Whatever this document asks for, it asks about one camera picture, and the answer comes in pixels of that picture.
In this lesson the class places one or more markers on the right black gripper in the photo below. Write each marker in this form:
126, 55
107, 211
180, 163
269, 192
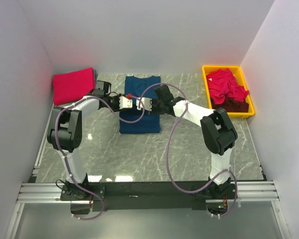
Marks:
153, 101

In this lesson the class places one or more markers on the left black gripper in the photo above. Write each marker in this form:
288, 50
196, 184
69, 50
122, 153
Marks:
117, 108

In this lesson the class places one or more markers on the blue t-shirt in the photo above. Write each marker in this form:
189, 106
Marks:
149, 123

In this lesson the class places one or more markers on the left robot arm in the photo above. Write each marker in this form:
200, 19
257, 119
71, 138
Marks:
65, 134

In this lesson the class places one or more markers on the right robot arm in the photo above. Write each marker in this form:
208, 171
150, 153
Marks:
218, 132

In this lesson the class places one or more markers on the folded grey t-shirt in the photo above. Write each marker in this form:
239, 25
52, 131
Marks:
95, 75

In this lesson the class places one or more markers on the folded pink t-shirt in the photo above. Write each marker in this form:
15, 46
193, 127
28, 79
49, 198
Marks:
72, 86

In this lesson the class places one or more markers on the crumpled pink t-shirt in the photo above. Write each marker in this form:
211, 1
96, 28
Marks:
222, 84

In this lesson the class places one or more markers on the dark red t-shirt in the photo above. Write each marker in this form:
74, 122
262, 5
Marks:
232, 106

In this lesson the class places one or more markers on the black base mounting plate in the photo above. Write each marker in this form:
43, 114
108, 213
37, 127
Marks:
141, 195

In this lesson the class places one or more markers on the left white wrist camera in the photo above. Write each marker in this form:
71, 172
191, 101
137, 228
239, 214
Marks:
125, 102

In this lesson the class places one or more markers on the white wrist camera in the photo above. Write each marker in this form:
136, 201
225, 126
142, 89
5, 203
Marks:
144, 104
125, 102

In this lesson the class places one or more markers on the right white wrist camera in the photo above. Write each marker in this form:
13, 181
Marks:
144, 104

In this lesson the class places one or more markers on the aluminium rail frame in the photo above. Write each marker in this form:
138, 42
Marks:
49, 193

